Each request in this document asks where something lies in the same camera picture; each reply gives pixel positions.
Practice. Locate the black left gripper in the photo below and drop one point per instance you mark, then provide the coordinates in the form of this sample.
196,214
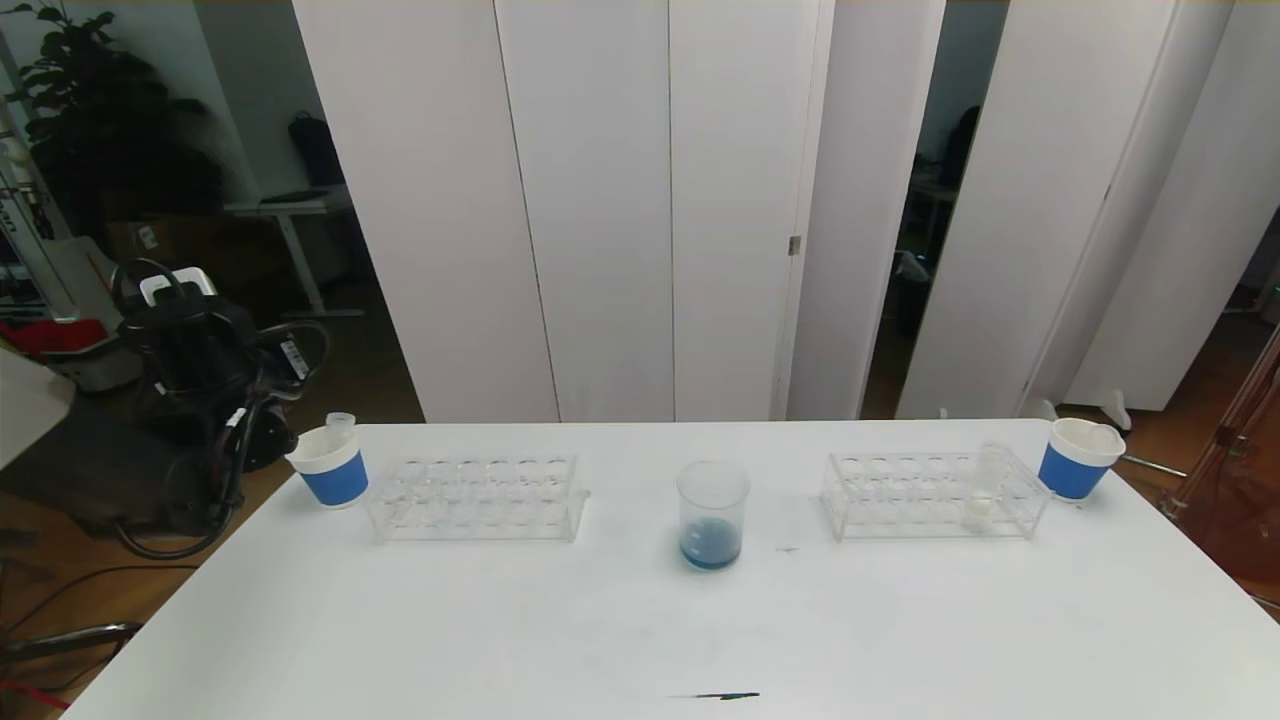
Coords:
295,359

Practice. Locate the test tube with blue pigment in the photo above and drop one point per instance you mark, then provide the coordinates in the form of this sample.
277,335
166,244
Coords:
341,425

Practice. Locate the test tube with red pigment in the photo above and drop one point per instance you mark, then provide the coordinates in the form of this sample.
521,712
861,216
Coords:
1100,432

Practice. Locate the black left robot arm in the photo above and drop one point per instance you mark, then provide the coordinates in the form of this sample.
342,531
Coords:
120,450

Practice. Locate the clear acrylic test tube rack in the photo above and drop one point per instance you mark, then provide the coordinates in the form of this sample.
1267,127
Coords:
900,495
480,495

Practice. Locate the clear plastic beaker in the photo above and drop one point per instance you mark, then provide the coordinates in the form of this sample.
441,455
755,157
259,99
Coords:
712,520

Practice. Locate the test tube with cream pigment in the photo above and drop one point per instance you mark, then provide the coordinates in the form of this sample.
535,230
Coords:
980,510

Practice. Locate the blue and white cup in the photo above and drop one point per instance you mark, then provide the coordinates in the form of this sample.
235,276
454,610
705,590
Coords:
1070,472
335,480

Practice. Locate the white office desk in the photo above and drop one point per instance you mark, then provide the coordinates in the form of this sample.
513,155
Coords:
300,207

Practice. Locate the brown cardboard box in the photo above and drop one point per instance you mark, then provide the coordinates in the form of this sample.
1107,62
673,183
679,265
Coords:
160,240

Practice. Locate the black backpack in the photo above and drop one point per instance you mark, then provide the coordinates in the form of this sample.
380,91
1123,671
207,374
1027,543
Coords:
318,150

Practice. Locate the white machine base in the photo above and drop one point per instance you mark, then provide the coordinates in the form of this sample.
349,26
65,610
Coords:
85,280

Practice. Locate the dark green potted plant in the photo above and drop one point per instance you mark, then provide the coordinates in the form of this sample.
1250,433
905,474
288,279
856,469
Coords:
100,110

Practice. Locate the grey metal chair leg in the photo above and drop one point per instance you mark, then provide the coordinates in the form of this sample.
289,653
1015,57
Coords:
90,634

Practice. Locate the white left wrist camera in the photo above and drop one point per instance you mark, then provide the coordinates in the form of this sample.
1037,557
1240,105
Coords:
180,285

